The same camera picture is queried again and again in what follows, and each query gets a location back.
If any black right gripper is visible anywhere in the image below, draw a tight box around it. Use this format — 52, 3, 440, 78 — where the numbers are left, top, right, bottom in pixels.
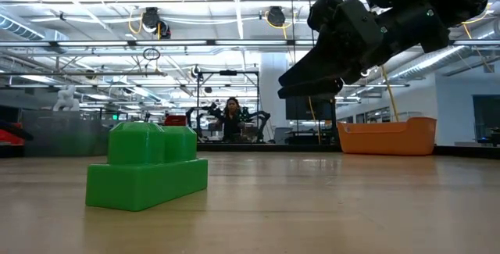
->
277, 0, 450, 99

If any black monitor screen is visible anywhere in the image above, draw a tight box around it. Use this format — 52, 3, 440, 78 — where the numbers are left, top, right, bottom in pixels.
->
284, 96, 336, 121

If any orange plastic bin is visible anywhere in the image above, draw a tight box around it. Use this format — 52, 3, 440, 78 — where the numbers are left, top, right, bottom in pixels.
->
337, 116, 438, 156

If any person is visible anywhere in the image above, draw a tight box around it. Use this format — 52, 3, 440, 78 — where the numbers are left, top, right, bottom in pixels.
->
218, 96, 247, 142

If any red box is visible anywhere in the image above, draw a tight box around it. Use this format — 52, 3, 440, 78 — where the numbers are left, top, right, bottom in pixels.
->
164, 114, 188, 127

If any dark glass window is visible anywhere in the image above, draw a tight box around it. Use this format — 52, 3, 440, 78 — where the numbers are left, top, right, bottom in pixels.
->
472, 94, 500, 145

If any green toy block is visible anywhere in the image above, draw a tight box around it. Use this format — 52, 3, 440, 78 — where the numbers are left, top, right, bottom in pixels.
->
84, 120, 209, 213

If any white sculpture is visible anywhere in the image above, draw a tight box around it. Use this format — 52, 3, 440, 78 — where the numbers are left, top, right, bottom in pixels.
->
52, 84, 81, 112

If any grey translucent plastic bin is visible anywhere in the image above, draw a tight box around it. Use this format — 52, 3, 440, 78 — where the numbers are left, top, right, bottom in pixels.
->
20, 109, 113, 157

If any red and black object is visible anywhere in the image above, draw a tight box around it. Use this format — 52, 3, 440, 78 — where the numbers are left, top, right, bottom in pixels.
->
0, 120, 34, 148

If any yellow hanging cable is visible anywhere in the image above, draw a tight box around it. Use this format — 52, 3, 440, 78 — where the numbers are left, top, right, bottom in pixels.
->
380, 65, 400, 123
308, 96, 322, 145

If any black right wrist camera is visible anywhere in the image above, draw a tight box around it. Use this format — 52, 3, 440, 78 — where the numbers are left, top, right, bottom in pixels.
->
307, 0, 345, 32

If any black table frame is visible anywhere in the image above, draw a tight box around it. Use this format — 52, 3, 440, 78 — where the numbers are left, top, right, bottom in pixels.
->
197, 142, 500, 159

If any black gantry frame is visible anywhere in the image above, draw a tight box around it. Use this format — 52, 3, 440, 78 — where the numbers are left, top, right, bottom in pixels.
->
196, 70, 261, 145

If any coiled black cable loop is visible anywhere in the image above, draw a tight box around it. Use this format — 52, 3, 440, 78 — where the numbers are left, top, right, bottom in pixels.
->
142, 47, 162, 62

